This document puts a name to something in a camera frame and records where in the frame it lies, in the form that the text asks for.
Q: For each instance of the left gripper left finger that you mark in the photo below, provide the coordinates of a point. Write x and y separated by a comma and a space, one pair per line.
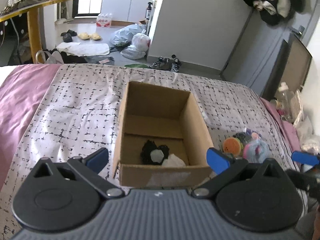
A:
57, 197

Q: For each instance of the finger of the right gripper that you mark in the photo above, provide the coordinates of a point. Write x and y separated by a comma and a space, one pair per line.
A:
305, 158

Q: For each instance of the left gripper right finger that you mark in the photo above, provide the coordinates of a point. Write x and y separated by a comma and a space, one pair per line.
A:
254, 197

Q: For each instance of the light blue fluffy plush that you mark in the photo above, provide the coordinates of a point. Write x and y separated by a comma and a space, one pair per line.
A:
256, 151

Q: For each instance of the black knitted soft item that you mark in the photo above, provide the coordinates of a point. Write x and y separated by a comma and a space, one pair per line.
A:
152, 154

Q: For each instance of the white crumpled soft item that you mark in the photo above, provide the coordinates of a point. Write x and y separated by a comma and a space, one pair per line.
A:
173, 161

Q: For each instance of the orange round plush toy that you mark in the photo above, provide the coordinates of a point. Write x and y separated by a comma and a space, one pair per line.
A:
233, 146

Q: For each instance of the dark floral fabric item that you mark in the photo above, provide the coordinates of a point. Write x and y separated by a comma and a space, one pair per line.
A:
247, 136

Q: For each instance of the clear plastic bottle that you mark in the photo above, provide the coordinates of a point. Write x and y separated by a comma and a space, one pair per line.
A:
284, 96

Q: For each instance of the patterned white bed cover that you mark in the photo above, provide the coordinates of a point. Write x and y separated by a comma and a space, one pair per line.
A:
79, 114

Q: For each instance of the dark framed board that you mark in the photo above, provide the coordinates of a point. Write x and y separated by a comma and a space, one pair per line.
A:
292, 66

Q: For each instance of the pink bed sheet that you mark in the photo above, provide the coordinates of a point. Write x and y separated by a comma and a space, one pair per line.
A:
22, 89

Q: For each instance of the brown cardboard box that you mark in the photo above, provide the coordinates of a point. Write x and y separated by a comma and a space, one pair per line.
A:
168, 117

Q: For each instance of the grey door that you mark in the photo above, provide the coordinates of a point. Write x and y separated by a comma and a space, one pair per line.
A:
253, 58

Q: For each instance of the white tote bag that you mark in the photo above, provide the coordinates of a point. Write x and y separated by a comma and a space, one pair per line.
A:
46, 57

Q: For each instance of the white floor mat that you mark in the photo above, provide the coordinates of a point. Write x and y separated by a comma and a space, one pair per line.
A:
86, 49

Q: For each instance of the green leaf object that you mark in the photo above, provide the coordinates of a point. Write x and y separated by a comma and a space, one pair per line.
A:
136, 65

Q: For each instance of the pair of sneakers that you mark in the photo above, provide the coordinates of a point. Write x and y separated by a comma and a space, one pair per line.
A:
172, 64

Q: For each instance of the black slippers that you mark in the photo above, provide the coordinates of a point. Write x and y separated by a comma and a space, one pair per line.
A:
68, 36

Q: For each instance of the clear plastic bag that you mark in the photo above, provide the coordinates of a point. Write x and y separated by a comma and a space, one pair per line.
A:
131, 52

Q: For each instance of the right yellow slipper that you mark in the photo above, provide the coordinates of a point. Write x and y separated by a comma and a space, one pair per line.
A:
95, 37

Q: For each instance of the blue grey garbage bag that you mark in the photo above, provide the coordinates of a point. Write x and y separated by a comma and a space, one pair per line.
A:
124, 36

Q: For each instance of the white red plastic bag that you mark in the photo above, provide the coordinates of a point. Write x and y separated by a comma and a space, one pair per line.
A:
141, 41

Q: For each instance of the yellow edged table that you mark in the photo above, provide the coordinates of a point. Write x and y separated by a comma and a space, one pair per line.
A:
33, 23

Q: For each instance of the bottled water pack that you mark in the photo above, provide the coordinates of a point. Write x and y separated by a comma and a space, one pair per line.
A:
104, 20

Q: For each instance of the white kitchen cabinet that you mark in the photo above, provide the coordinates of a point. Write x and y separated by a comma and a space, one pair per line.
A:
125, 10

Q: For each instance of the spray bottle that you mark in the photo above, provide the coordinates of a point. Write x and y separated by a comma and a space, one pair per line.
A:
148, 11

